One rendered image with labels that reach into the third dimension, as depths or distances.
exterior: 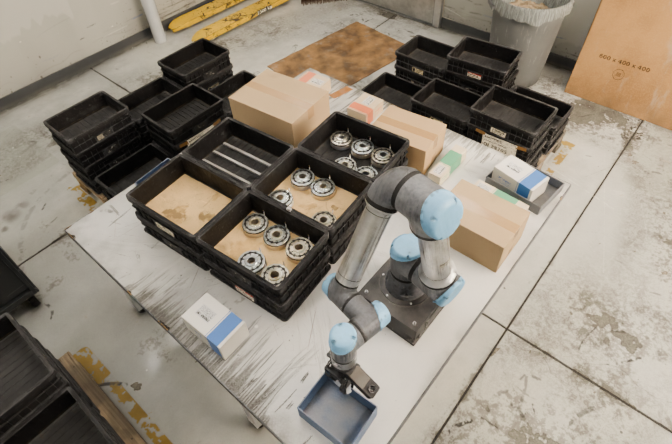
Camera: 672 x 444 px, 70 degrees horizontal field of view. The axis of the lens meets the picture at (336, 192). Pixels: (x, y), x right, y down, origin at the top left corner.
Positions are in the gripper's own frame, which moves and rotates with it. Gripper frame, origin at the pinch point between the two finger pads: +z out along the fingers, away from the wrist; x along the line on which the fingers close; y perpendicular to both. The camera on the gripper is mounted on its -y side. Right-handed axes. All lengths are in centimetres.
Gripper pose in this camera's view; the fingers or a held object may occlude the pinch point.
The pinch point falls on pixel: (351, 389)
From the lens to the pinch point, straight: 165.7
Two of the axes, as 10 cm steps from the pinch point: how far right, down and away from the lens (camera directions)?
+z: 0.4, 6.8, 7.3
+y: -8.0, -4.1, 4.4
